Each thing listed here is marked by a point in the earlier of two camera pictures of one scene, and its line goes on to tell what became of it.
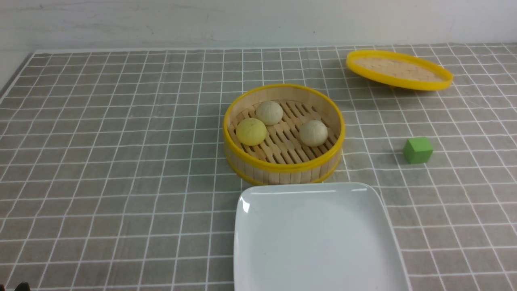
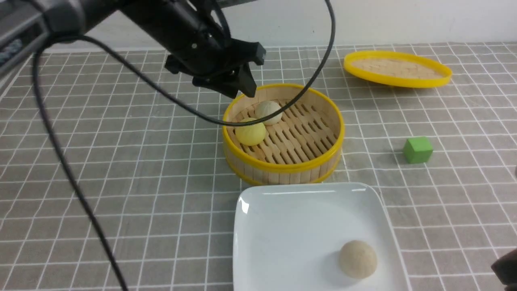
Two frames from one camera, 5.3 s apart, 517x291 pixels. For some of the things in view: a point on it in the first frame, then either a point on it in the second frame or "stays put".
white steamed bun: [313, 133] to [358, 260]
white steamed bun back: [270, 113] stays put
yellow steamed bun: [251, 131] stays put
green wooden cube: [417, 150] stays put
